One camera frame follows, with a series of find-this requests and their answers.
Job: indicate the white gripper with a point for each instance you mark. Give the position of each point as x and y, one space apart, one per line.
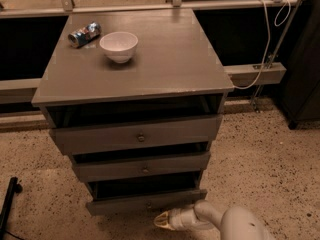
179 219

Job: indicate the grey bottom drawer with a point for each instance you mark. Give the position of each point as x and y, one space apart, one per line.
157 192

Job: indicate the grey drawer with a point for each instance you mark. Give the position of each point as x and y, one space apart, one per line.
101 138
157 192
141 167

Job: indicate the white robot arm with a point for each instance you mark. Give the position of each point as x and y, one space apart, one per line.
236 223

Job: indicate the grey middle drawer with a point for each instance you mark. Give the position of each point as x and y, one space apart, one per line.
141 167

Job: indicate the grey top drawer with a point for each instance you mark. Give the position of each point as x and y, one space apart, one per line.
101 138

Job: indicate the grey wooden drawer cabinet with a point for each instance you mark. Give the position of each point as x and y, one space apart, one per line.
152 109

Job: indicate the thin metal diagonal rod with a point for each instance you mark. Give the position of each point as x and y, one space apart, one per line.
267 62

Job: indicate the black floor stand leg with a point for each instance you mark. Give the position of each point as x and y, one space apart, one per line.
13 188

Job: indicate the white ceramic bowl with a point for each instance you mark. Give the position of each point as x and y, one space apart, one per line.
119 47

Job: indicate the dark cabinet at right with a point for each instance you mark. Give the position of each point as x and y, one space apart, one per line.
299 91

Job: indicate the blue crushed drink can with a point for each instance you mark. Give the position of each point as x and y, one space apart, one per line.
83 36

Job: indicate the grey metal railing frame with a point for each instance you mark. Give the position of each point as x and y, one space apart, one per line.
253 72

